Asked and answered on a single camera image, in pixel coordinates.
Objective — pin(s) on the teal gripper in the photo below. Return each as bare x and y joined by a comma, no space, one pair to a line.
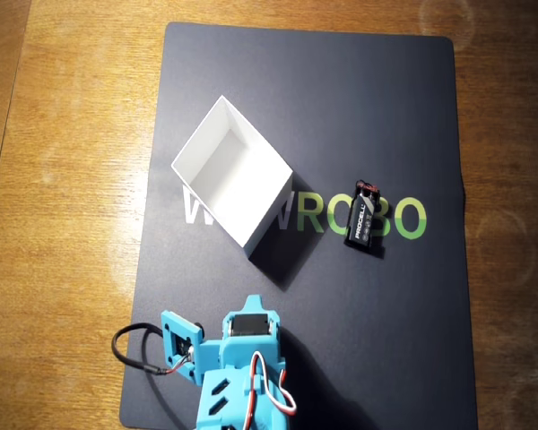
247,326

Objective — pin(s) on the black Procell battery pack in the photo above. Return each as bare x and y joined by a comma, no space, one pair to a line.
362,219

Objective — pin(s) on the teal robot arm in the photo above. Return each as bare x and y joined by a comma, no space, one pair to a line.
224,403

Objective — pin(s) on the white open cardboard box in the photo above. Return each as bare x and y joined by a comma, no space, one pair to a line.
233,188

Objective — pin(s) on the black WOWROBO printed mat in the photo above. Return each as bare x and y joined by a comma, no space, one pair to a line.
363,112

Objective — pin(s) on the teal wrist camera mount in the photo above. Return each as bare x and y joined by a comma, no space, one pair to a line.
193,333

